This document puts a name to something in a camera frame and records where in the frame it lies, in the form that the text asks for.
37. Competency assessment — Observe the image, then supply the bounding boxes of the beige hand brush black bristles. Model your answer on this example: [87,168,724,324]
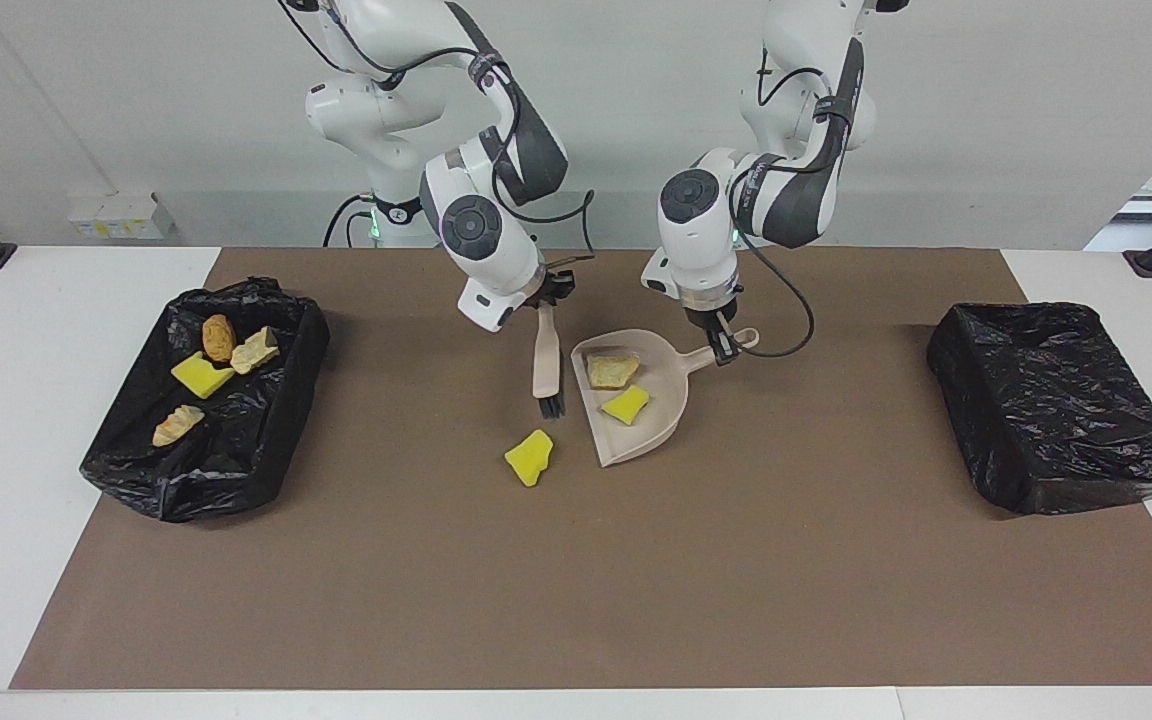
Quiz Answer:
[532,303,567,421]

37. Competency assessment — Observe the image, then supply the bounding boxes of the pale yellow foam chunk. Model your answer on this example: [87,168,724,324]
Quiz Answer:
[152,404,206,448]
[586,350,641,391]
[230,326,281,376]

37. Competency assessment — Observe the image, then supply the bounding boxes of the beige plastic dustpan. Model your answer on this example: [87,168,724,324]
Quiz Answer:
[571,327,761,468]

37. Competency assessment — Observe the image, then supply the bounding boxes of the wedge yellow sponge piece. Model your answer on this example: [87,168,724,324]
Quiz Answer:
[600,385,651,427]

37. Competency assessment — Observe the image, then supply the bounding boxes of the small yellow sponge piece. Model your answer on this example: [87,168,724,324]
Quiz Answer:
[504,429,555,488]

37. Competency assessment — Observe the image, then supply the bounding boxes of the brown bread roll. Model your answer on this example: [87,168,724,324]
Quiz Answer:
[202,314,238,363]

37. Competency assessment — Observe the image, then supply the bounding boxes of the notched yellow sponge piece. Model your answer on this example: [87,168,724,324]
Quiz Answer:
[171,351,236,399]

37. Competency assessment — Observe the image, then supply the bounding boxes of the black bag lined bin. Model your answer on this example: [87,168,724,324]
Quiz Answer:
[79,277,331,524]
[926,300,1152,517]

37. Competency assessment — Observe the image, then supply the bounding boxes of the brown paper table mat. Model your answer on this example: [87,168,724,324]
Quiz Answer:
[9,247,1152,691]

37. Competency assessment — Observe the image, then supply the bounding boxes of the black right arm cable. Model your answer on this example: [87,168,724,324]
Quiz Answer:
[279,0,597,263]

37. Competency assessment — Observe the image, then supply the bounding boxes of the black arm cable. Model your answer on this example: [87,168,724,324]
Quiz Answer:
[731,40,867,359]
[279,0,597,263]

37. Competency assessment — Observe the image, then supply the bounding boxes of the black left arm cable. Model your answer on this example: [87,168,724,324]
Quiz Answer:
[731,40,867,359]

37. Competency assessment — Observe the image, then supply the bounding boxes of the black right base cable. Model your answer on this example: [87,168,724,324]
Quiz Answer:
[323,192,379,249]

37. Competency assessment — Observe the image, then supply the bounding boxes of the white wall power strip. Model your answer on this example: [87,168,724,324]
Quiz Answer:
[67,192,175,241]

